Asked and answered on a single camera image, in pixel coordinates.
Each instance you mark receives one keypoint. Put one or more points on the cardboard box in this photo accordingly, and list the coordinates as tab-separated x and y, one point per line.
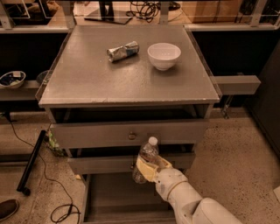
211	11

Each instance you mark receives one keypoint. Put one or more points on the clear plastic water bottle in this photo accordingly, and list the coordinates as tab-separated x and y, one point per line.
149	152

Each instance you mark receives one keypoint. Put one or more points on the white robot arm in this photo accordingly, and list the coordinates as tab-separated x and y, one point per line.
188	206

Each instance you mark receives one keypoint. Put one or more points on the grey side shelf left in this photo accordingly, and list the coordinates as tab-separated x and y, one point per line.
26	92

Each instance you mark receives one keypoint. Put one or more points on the grey side shelf right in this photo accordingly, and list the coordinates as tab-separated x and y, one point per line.
237	84

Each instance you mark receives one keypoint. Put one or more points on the grey top drawer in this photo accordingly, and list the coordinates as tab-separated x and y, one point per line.
114	134

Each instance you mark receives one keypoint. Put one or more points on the white ceramic bowl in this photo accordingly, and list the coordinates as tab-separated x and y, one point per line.
163	56

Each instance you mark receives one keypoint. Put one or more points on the grey drawer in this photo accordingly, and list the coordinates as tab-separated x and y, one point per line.
114	134
114	198
100	165

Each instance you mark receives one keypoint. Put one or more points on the grey middle drawer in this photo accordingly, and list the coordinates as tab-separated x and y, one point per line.
100	165

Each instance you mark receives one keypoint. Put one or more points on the black monitor stand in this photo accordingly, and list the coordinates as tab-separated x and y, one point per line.
106	13

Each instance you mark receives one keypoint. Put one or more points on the dark shoe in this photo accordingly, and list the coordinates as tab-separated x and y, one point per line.
8	208

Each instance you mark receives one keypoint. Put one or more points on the crushed silver can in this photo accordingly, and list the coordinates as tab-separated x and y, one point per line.
123	51

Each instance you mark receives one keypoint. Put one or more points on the grey side shelf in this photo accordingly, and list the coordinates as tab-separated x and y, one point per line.
26	92
237	84

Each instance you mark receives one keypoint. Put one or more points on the black bar on floor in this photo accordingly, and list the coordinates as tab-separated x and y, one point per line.
22	188

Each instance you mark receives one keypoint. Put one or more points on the grey drawer cabinet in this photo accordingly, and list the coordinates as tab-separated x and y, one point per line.
85	87

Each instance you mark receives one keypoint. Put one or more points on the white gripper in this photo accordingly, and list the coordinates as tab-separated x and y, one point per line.
170	183

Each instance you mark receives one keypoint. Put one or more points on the grey bottom drawer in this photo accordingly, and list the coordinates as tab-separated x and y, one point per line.
114	198

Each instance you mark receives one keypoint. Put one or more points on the green crumpled packet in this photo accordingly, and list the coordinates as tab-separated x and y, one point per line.
53	145

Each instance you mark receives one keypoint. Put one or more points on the bowl with dark contents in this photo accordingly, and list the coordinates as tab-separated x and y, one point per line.
13	79

